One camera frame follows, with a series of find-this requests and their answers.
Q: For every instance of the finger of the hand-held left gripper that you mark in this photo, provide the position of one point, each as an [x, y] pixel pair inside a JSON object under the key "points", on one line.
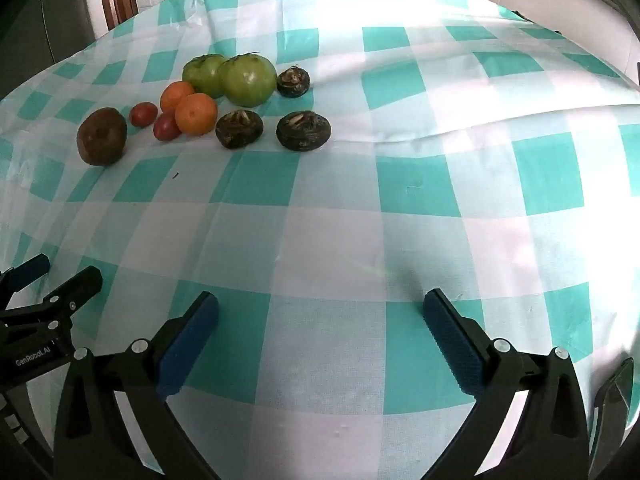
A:
{"points": [[80, 287], [31, 265]]}

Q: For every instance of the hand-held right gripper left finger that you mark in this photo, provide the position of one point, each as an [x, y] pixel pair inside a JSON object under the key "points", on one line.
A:
{"points": [[190, 345]]}

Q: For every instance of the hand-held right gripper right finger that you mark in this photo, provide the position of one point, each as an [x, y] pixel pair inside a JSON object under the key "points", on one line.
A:
{"points": [[452, 345]]}

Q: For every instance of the small red tomato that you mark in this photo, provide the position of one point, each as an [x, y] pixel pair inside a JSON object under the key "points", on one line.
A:
{"points": [[143, 114], [165, 129]]}

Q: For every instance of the green tomato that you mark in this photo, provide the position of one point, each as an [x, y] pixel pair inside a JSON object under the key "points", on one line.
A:
{"points": [[248, 80], [202, 76]]}

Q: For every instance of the brown kiwi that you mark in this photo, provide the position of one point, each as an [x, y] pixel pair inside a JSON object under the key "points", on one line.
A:
{"points": [[101, 136]]}

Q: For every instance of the teal white checkered tablecloth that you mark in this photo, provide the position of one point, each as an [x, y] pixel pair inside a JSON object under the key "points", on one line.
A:
{"points": [[350, 220]]}

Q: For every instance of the orange mandarin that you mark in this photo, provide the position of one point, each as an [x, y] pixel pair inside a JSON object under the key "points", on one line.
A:
{"points": [[175, 94], [196, 114]]}

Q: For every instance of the dark water chestnut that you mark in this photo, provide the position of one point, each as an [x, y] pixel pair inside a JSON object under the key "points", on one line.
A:
{"points": [[293, 82], [239, 129], [303, 131]]}

